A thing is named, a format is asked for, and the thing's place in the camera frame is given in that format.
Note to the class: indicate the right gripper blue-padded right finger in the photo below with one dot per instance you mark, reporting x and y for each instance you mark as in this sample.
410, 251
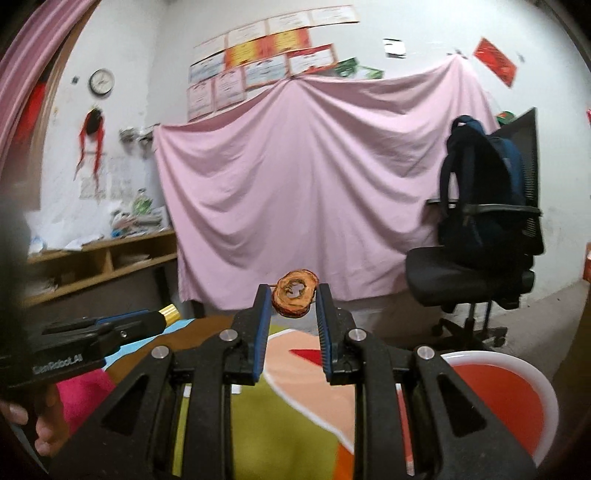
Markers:
415, 417

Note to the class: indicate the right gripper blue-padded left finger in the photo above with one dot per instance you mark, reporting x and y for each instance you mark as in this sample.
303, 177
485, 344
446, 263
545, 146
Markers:
133, 432

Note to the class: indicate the yellow cylinder tube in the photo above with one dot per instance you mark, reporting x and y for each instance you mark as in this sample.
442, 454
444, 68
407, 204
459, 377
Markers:
171, 314

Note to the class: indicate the person's left hand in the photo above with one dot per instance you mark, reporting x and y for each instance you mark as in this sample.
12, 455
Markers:
52, 430

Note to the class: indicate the orange bucket white rim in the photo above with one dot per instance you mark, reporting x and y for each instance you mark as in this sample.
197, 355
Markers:
516, 392

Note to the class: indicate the wooden shelf unit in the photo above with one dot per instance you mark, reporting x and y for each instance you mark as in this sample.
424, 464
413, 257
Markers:
61, 273

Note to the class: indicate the colourful patchwork blanket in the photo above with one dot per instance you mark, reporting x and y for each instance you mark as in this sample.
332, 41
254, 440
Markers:
291, 425

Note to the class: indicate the stack of books on shelf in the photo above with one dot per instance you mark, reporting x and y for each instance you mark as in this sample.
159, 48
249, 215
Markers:
124, 223

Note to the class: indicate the black office chair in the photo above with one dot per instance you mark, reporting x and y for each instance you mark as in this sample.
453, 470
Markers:
440, 277

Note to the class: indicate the green filled glass jar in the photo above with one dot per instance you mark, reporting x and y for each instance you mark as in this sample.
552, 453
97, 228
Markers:
142, 203

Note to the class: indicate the cardboard box on floor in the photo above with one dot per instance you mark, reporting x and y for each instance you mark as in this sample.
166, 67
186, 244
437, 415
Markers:
587, 264

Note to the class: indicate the dark blue backpack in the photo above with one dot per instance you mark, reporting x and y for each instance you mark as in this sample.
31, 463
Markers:
482, 192

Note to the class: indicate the pink hanging sheet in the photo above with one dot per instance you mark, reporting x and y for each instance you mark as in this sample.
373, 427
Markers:
316, 173

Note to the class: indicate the red black wall ornament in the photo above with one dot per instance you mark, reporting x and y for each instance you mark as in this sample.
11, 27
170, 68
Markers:
92, 129

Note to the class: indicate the round wall clock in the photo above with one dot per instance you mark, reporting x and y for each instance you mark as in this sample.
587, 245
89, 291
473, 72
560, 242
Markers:
101, 82

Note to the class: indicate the wall certificates cluster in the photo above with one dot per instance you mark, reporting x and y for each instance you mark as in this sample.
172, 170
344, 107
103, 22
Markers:
224, 69

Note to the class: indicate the red paper wall poster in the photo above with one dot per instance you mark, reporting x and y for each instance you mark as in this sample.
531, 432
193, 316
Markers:
496, 61

